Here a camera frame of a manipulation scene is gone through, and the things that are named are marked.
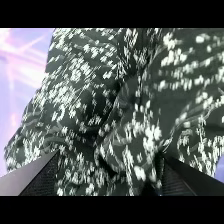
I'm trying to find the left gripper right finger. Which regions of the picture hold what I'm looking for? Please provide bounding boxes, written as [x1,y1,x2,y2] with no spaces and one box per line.
[158,155,224,197]

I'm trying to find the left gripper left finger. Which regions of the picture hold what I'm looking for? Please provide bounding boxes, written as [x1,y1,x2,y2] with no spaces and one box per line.
[0,149,62,197]

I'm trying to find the black flowered garment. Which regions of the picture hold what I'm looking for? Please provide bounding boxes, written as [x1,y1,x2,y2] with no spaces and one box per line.
[3,27,224,197]

